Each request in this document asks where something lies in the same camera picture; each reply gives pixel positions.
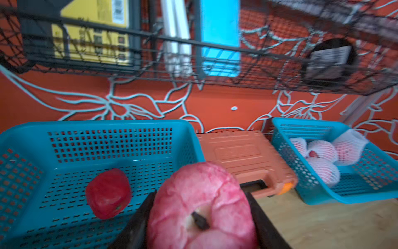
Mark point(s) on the light blue flat box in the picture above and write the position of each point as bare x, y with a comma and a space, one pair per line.
219, 25

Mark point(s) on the teal empty basket left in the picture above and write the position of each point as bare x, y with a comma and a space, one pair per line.
46, 167

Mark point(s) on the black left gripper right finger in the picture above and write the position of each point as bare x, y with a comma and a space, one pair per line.
268, 236

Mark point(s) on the netted apple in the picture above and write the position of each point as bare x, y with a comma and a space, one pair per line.
322, 149
326, 170
301, 145
201, 206
349, 147

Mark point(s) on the teal basket with netted apples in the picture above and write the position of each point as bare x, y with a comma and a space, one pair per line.
374, 177

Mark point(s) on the black box with yellow label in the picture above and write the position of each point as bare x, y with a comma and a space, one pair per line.
82, 33

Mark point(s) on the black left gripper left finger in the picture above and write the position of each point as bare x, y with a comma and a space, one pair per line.
133, 235

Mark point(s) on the orange plastic tool case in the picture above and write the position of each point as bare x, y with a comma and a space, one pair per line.
252, 159

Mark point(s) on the black wire wall basket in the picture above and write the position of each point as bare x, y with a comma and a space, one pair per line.
311, 46

